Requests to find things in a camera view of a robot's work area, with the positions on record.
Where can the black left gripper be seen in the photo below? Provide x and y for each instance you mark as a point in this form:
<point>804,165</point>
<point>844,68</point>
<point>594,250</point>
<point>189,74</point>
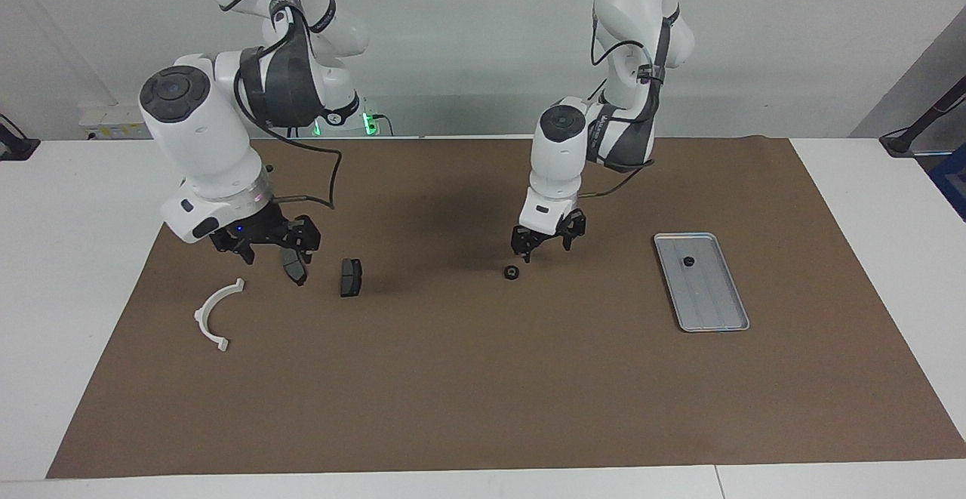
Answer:
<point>551,231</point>

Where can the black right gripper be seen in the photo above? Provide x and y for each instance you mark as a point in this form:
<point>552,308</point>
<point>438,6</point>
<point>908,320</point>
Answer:
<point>264,233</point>

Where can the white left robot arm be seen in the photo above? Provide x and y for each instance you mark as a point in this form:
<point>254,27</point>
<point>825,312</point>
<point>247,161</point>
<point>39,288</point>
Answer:
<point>555,159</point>

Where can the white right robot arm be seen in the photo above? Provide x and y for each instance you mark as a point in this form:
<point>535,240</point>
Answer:
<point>204,137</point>

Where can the silver metal tray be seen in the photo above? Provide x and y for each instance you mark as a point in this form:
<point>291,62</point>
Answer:
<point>709,303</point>

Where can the curved dark brake pad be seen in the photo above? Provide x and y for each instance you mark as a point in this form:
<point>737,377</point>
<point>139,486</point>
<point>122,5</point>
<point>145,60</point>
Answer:
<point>294,269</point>

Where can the rectangular dark brake pad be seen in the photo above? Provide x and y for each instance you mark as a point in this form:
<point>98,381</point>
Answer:
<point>351,278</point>

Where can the brown table mat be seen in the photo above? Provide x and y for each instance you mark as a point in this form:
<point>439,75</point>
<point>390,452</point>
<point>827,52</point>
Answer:
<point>490,378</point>

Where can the white power box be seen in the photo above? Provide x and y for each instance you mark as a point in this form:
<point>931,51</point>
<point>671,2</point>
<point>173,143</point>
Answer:
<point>121,121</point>

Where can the black table clamp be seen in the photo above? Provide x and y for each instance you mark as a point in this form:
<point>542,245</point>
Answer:
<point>15,148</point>

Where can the black angled stand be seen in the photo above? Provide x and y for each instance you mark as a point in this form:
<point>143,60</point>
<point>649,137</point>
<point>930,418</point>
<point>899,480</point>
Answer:
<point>902,143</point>

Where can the blue crate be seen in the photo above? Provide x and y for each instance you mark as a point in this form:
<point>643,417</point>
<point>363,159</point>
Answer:
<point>952,182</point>

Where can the white semicircular bracket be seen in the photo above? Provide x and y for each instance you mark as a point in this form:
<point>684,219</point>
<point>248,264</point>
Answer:
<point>201,318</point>

